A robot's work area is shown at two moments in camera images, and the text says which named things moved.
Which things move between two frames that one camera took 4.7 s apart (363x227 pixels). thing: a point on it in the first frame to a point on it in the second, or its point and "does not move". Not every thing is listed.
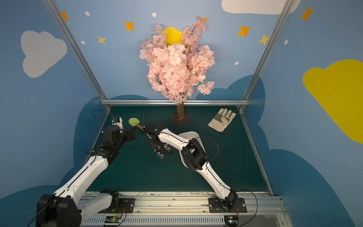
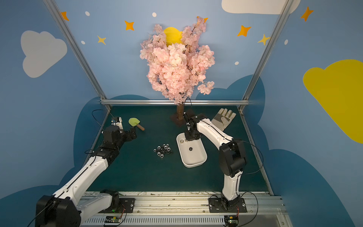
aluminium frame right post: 286,7 does not move
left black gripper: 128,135 does not move
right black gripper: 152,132 to 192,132
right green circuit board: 231,219 does not move
